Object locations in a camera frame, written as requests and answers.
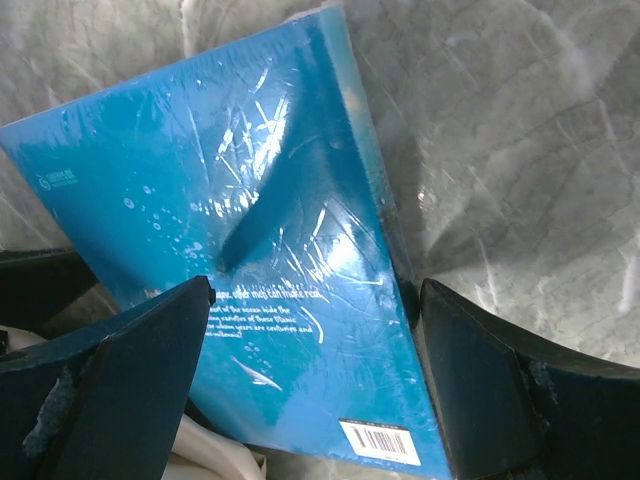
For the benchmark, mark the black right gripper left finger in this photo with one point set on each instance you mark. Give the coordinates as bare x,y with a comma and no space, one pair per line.
104,401

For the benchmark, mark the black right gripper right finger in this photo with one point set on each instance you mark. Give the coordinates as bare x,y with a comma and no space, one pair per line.
514,405

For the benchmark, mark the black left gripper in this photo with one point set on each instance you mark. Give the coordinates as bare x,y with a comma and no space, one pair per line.
36,285

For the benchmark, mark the beige canvas backpack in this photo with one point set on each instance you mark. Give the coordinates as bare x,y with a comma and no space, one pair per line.
197,453

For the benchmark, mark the blue thin booklet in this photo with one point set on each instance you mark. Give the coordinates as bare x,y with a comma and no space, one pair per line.
256,165

